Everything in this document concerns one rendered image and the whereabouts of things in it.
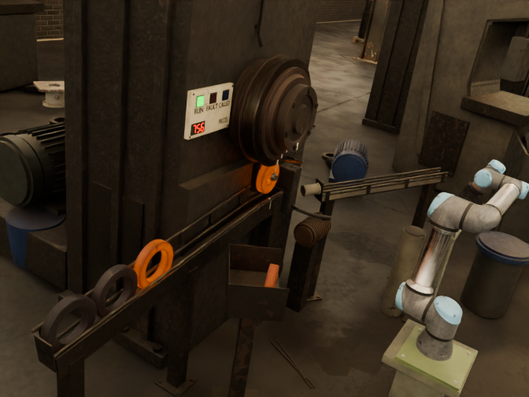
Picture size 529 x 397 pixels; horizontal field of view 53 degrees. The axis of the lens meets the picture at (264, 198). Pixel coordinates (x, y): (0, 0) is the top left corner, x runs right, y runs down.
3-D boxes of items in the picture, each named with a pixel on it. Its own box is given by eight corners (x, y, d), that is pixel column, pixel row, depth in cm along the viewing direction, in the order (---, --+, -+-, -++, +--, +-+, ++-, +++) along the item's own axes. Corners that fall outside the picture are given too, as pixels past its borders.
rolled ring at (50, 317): (93, 285, 160) (85, 281, 161) (41, 324, 147) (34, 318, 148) (101, 328, 170) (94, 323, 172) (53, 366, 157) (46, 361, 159)
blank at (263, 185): (260, 197, 244) (267, 199, 242) (251, 182, 230) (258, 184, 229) (276, 169, 248) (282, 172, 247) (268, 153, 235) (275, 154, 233)
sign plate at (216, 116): (183, 138, 196) (187, 90, 188) (224, 125, 216) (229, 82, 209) (188, 140, 195) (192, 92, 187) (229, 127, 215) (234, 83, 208)
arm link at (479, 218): (496, 221, 194) (534, 177, 228) (467, 209, 200) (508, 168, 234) (486, 246, 200) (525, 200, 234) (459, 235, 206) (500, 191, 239)
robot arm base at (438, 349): (456, 349, 225) (464, 331, 220) (443, 366, 214) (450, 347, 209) (423, 331, 233) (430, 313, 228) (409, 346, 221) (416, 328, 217)
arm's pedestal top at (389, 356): (475, 358, 231) (478, 350, 230) (456, 401, 206) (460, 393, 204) (406, 324, 245) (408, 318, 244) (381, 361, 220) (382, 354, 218)
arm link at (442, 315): (449, 343, 211) (459, 317, 205) (417, 327, 218) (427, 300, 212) (459, 331, 220) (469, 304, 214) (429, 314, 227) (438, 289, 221)
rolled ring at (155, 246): (131, 283, 175) (123, 279, 177) (156, 296, 192) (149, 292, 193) (158, 234, 180) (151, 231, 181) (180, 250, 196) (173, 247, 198)
